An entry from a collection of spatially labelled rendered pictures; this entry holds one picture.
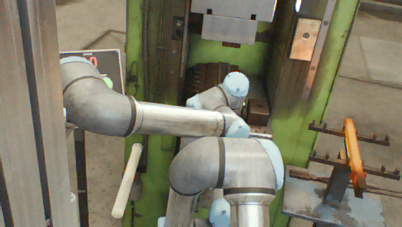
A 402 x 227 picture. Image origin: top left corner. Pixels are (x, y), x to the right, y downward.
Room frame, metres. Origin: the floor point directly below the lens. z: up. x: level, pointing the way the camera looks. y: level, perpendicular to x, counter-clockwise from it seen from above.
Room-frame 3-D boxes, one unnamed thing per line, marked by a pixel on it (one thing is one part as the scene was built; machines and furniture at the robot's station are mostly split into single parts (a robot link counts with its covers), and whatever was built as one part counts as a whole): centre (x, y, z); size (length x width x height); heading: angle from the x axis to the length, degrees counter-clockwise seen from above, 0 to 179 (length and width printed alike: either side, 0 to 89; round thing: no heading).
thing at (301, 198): (1.26, -0.58, 0.73); 0.40 x 0.30 x 0.02; 81
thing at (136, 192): (1.55, 0.30, 0.36); 0.09 x 0.07 x 0.12; 91
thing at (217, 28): (1.65, -0.06, 1.32); 0.42 x 0.20 x 0.10; 1
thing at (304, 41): (1.58, -0.38, 1.27); 0.09 x 0.02 x 0.17; 91
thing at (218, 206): (0.86, -0.10, 0.98); 0.11 x 0.08 x 0.09; 1
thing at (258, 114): (1.50, -0.24, 0.95); 0.12 x 0.08 x 0.06; 1
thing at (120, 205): (1.34, 0.28, 0.62); 0.44 x 0.05 x 0.05; 1
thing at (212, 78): (1.65, -0.06, 0.96); 0.42 x 0.20 x 0.09; 1
